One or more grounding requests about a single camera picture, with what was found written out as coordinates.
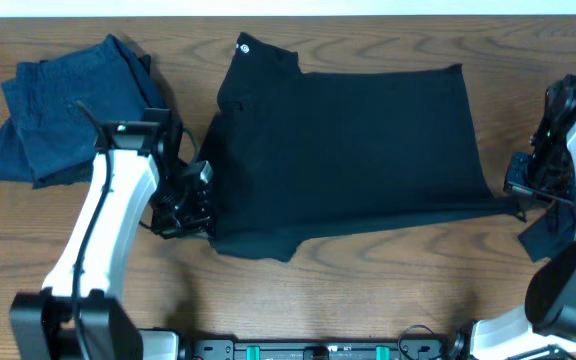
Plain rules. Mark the black clothes pile right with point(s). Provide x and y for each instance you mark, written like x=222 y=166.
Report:
x=550 y=234

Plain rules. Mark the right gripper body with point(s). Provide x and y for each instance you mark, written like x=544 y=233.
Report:
x=520 y=181

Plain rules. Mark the black t-shirt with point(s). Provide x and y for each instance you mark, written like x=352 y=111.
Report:
x=297 y=155

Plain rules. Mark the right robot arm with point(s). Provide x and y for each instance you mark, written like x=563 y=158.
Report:
x=544 y=327

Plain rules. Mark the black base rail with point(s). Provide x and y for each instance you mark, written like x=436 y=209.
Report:
x=415 y=343

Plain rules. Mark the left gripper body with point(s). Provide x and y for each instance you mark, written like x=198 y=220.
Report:
x=188 y=212

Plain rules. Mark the folded blue shorts top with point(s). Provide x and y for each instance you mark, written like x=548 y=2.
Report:
x=21 y=92

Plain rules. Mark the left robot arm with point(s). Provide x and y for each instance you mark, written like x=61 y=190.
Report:
x=78 y=312

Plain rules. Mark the folded blue garment bottom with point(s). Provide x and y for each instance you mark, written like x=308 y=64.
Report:
x=14 y=165

